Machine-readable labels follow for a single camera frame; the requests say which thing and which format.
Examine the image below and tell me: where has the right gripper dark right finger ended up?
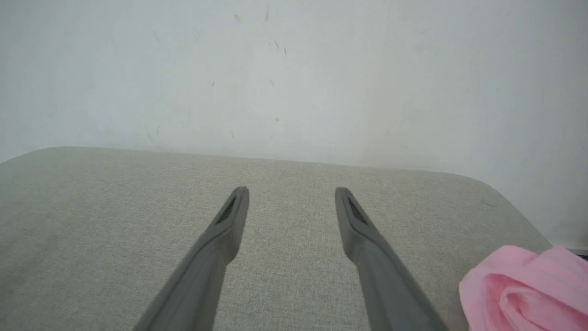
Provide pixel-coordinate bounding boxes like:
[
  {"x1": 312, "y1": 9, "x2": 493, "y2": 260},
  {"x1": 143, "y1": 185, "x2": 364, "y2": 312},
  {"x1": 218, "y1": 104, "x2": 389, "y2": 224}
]
[{"x1": 334, "y1": 187, "x2": 448, "y2": 331}]

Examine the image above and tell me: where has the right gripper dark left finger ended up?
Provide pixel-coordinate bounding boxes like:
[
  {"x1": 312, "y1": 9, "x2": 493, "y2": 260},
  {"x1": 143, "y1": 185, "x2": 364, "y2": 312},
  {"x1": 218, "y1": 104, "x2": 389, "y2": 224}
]
[{"x1": 133, "y1": 186, "x2": 250, "y2": 331}]

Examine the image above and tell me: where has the pink garment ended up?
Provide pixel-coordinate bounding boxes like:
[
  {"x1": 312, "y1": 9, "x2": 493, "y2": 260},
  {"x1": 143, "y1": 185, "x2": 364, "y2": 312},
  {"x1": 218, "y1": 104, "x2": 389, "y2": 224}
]
[{"x1": 459, "y1": 245, "x2": 588, "y2": 331}]

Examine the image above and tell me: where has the white and black baseboard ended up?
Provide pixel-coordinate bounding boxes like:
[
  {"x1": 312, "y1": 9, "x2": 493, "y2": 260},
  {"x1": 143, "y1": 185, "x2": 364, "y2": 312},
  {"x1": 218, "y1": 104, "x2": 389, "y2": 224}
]
[{"x1": 551, "y1": 240, "x2": 588, "y2": 261}]

